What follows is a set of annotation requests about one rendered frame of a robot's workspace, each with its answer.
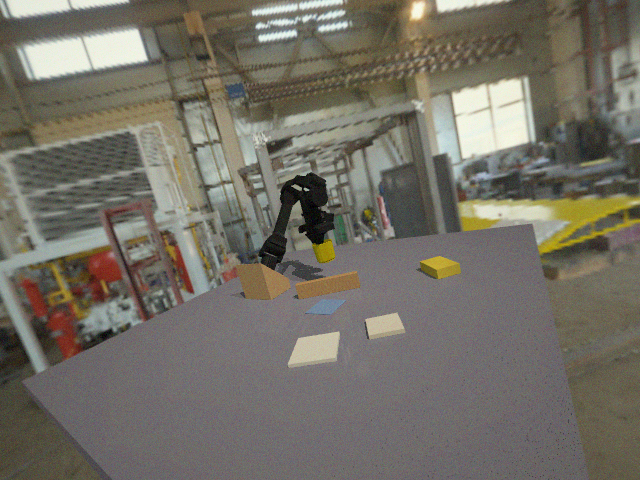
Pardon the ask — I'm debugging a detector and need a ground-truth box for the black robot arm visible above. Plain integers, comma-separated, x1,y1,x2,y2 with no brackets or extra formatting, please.
258,172,334,270

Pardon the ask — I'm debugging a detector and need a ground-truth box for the tan wooden bar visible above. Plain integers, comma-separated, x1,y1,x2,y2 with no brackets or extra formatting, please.
295,271,360,299

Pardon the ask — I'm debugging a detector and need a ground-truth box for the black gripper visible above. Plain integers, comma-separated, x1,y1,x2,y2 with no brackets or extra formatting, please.
298,207,335,245

